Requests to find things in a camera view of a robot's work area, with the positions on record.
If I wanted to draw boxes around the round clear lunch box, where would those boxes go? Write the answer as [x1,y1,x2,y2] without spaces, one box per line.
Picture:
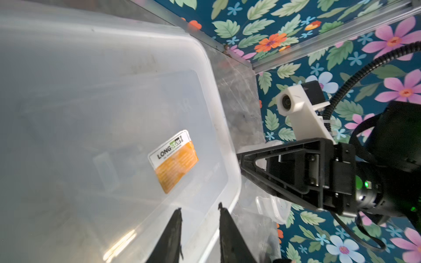
[238,171,292,225]

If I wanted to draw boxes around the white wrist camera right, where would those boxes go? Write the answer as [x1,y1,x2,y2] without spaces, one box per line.
[276,81,334,141]

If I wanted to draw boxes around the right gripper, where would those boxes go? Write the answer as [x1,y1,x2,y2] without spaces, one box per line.
[237,139,385,217]

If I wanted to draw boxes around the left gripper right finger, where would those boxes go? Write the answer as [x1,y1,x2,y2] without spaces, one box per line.
[218,202,256,263]

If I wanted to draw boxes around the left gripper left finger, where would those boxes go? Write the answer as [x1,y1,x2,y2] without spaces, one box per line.
[146,208,183,263]

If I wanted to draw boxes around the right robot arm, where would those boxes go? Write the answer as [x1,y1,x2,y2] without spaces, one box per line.
[237,101,421,230]

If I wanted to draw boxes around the square clear lunch box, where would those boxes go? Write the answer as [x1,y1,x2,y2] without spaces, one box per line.
[1,1,241,263]

